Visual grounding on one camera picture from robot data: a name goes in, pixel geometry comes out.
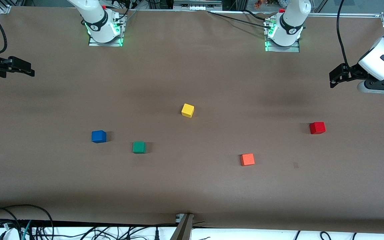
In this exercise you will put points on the orange cube block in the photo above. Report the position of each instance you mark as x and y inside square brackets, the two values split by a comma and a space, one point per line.
[247, 159]

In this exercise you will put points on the yellow cube block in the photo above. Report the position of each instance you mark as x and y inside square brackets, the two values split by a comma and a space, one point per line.
[187, 110]

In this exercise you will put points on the red cube block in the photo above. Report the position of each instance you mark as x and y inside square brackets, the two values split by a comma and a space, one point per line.
[317, 128]

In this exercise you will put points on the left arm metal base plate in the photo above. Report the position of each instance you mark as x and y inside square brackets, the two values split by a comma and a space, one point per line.
[295, 48]

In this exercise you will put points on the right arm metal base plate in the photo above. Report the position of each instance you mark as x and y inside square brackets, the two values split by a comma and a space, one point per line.
[93, 44]

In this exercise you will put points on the grey power strip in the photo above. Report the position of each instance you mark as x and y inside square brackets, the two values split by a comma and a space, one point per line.
[197, 4]

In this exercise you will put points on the green cube block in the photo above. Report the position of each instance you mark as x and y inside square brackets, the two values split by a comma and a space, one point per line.
[139, 147]

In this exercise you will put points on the aluminium profile post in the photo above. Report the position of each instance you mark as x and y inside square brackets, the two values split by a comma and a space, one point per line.
[182, 228]

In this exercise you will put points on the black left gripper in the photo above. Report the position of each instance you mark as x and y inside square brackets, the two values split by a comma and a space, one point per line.
[354, 70]

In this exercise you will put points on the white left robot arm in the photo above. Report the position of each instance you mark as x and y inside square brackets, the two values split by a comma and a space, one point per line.
[290, 20]

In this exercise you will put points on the blue cube block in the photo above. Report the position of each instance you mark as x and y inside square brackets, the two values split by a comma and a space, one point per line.
[98, 136]

